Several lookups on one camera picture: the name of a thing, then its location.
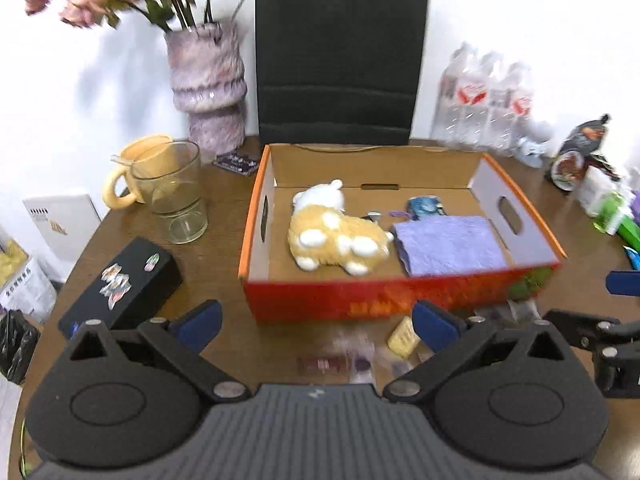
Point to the clear glass cup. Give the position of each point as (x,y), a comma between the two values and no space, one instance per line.
(175,200)

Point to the purple towel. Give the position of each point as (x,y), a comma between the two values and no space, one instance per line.
(450,245)

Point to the white jar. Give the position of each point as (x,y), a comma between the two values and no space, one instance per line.
(595,187)

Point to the pile of clear candy wrappers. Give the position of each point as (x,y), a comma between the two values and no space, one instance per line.
(362,360)

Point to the white robot-shaped speaker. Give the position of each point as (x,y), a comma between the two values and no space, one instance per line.
(532,145)

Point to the red cardboard box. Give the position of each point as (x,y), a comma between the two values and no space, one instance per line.
(325,300)

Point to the purple mottled vase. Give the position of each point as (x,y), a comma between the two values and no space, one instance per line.
(207,85)

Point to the white printed sack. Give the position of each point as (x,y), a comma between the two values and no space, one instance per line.
(25,280)

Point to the clear water bottle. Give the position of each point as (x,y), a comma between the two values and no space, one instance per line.
(452,100)
(517,105)
(487,105)

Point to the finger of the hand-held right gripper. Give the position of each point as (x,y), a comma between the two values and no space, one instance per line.
(580,325)
(625,282)

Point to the brown wooden desktop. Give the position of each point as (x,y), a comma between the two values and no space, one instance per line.
(220,260)

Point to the yellow mug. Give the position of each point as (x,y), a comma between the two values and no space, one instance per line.
(120,180)

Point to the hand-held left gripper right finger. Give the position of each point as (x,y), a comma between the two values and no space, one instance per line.
(435,325)

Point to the black paper bag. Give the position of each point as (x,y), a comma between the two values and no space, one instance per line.
(340,60)

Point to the yellow mahjong tile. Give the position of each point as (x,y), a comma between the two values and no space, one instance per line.
(404,337)

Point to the dark spouted sauce pouch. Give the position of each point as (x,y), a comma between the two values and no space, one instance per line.
(582,150)

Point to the black plastic bag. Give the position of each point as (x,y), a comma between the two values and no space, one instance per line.
(15,345)

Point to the black box with stickers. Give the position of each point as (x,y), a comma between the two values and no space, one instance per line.
(130,290)

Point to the maroon snack packet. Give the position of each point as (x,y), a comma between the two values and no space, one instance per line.
(322,365)

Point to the tan and white plush toy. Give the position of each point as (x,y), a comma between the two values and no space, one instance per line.
(325,225)

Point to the green box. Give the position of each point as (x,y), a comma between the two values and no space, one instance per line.
(631,235)

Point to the blue patterned pouch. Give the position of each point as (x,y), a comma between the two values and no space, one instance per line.
(425,207)

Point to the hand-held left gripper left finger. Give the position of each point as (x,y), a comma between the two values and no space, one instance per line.
(200,322)

